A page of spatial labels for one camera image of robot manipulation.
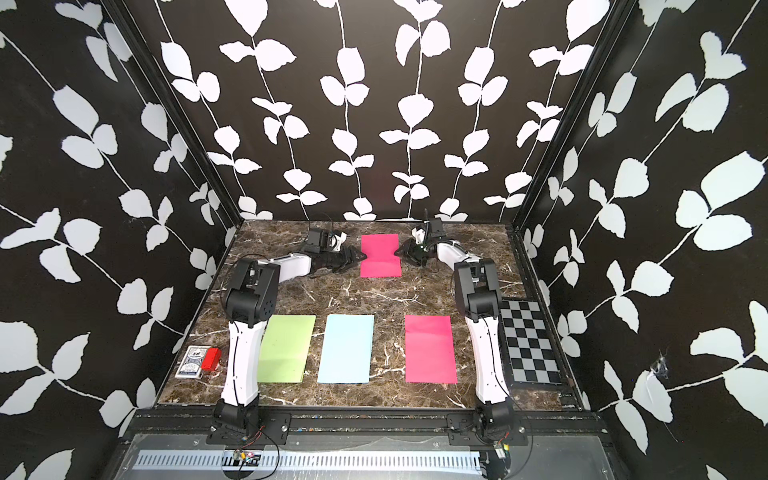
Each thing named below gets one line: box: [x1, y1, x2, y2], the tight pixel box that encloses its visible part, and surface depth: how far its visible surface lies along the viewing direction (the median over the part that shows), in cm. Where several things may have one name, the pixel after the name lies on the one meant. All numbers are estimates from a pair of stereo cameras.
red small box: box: [201, 347, 222, 371], surface depth 85 cm
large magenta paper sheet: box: [405, 315, 458, 385], surface depth 92 cm
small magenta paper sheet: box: [360, 234, 402, 278], surface depth 110 cm
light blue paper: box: [317, 314, 374, 384], surface depth 90 cm
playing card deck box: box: [175, 345, 209, 379], surface depth 85 cm
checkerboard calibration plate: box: [499, 298, 565, 388], surface depth 87 cm
